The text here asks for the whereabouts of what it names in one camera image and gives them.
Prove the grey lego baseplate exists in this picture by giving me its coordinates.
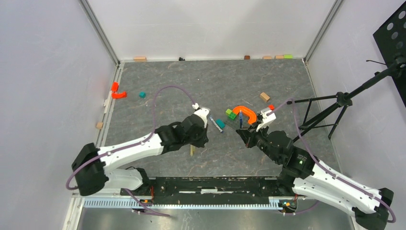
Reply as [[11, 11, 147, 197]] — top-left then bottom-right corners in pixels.
[[225, 115, 251, 130]]

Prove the blue white pen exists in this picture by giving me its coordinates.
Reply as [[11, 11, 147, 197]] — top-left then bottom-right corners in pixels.
[[209, 116, 224, 133]]

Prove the teal block centre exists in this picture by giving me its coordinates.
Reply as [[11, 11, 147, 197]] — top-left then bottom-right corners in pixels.
[[216, 119, 226, 129]]

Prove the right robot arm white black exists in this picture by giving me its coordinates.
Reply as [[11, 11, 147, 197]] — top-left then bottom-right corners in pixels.
[[236, 128, 394, 230]]

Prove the tan block back left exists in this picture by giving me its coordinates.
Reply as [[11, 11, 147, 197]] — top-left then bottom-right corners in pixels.
[[133, 57, 147, 62]]

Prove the black perforated panel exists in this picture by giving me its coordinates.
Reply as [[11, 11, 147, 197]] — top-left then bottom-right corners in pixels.
[[373, 3, 406, 104]]

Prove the green lego brick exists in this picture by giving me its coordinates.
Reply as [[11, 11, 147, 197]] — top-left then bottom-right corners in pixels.
[[226, 109, 237, 120]]

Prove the orange curved block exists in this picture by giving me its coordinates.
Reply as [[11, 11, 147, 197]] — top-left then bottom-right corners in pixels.
[[232, 105, 257, 125]]

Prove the yellow pen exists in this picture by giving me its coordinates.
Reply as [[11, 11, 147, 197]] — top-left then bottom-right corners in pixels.
[[190, 145, 195, 156]]

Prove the toothed aluminium rail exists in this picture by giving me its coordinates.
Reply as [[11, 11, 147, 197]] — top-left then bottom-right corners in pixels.
[[83, 198, 282, 211]]

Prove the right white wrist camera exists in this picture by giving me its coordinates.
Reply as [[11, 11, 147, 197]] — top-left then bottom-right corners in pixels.
[[256, 107, 276, 131]]

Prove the dark blue pen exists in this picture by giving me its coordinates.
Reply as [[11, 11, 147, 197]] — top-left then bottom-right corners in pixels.
[[239, 110, 243, 129]]

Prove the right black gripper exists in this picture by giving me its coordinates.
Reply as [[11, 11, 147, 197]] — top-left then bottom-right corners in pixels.
[[237, 120, 280, 164]]

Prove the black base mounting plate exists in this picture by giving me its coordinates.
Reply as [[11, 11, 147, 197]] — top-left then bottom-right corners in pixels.
[[131, 176, 296, 205]]

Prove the black tripod stand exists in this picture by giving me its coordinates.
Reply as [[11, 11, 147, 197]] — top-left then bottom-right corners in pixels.
[[293, 56, 406, 142]]

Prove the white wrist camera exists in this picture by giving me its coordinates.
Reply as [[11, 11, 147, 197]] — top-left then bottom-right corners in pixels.
[[192, 103, 210, 121], [256, 107, 276, 131]]

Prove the tan block left rail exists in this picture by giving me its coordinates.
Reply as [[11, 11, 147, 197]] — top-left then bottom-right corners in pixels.
[[96, 122, 103, 130]]

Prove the red block upper left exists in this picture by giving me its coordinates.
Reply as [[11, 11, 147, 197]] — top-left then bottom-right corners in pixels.
[[111, 82, 119, 92]]

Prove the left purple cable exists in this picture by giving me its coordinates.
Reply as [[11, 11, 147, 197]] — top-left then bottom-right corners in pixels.
[[66, 85, 197, 191]]

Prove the red curved block left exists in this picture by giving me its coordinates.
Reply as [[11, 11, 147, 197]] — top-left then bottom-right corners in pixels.
[[112, 92, 127, 99]]

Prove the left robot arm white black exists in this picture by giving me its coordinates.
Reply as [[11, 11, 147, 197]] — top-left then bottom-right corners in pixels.
[[71, 114, 208, 196]]

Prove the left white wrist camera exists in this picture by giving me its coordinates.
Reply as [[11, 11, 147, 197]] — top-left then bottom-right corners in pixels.
[[192, 103, 210, 121]]

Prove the tan wooden block right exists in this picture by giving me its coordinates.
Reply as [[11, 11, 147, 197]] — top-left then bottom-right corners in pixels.
[[259, 92, 271, 103]]

